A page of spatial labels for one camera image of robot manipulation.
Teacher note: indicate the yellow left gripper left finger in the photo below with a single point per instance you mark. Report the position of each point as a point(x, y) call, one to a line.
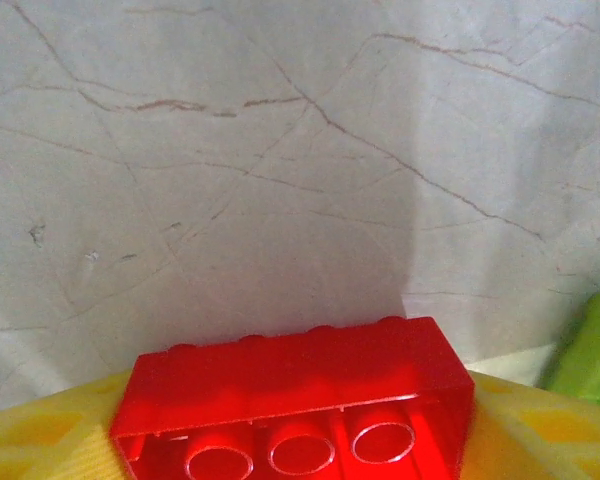
point(40, 440)

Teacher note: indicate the red lego brick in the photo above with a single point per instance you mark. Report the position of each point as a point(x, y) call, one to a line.
point(290, 380)

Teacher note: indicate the green lego brick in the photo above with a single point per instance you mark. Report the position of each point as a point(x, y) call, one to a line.
point(590, 350)

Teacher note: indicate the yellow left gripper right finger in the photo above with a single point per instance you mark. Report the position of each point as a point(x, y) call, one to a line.
point(545, 440)

